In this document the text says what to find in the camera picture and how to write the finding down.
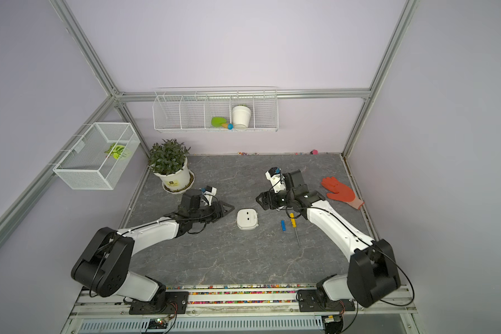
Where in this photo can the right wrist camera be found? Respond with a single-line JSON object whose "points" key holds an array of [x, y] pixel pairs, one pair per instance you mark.
{"points": [[276, 179]]}

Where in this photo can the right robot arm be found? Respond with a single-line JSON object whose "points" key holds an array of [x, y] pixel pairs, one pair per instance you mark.
{"points": [[372, 274]]}

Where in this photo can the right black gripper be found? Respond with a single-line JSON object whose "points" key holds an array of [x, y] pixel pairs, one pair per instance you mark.
{"points": [[265, 197]]}

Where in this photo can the green toy in basket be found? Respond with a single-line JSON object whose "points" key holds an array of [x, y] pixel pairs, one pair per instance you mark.
{"points": [[117, 151]]}

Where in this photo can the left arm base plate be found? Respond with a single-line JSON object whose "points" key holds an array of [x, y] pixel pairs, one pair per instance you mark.
{"points": [[166, 303]]}

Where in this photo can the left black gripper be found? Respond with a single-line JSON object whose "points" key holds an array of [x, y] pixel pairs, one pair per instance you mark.
{"points": [[217, 215]]}

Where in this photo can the green toy shovel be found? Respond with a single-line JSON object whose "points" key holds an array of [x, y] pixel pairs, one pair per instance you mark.
{"points": [[219, 122]]}

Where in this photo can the white wire basket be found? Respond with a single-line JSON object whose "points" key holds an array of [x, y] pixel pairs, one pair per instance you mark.
{"points": [[86, 166]]}

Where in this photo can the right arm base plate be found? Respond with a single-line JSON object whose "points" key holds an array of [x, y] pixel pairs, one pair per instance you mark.
{"points": [[315, 300]]}

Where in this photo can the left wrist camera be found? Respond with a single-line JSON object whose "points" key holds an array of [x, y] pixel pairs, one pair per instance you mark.
{"points": [[209, 193]]}

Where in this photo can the yellow handled screwdriver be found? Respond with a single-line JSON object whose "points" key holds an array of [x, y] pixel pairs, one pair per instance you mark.
{"points": [[294, 226]]}

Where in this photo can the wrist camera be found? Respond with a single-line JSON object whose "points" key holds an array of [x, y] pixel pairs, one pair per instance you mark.
{"points": [[276, 179], [209, 193]]}

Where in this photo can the white wire wall shelf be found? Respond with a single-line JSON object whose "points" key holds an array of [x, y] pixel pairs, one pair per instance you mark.
{"points": [[191, 109]]}

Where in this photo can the white empty pot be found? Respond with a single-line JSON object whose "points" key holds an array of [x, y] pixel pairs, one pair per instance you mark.
{"points": [[241, 116]]}

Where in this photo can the potted green plant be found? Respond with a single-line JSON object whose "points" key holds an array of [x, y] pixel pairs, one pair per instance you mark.
{"points": [[169, 162]]}

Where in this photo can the white square alarm clock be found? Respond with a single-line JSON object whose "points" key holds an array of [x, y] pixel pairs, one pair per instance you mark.
{"points": [[247, 219]]}

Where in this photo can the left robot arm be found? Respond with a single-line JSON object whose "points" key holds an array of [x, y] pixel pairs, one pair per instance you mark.
{"points": [[103, 267]]}

